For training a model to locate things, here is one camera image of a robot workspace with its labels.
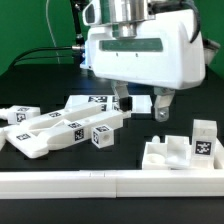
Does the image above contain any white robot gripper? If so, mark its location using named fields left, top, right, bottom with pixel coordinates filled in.
left=87, top=9, right=205, bottom=122

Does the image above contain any white chair seat block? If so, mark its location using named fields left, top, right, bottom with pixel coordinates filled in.
left=141, top=135, right=224, bottom=171

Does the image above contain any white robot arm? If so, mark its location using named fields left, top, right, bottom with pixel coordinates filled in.
left=71, top=0, right=220, bottom=122

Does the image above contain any long white chair side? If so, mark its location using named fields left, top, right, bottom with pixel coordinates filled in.
left=4, top=110, right=123, bottom=159

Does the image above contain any white cube with hole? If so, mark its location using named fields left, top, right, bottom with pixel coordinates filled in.
left=91, top=124, right=114, bottom=148

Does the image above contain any white piece at left edge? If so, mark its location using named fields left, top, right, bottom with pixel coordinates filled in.
left=0, top=128, right=6, bottom=151

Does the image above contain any white marker base plate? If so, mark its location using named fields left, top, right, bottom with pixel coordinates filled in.
left=65, top=95, right=152, bottom=114

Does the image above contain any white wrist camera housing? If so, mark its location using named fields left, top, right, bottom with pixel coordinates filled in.
left=82, top=0, right=102, bottom=26

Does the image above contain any white U-shaped border frame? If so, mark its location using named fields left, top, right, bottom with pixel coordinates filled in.
left=0, top=169, right=224, bottom=199

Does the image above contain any thin white cable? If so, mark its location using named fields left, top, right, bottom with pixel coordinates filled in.
left=45, top=0, right=62, bottom=65

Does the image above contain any black cable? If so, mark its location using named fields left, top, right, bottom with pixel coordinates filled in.
left=7, top=45, right=86, bottom=71

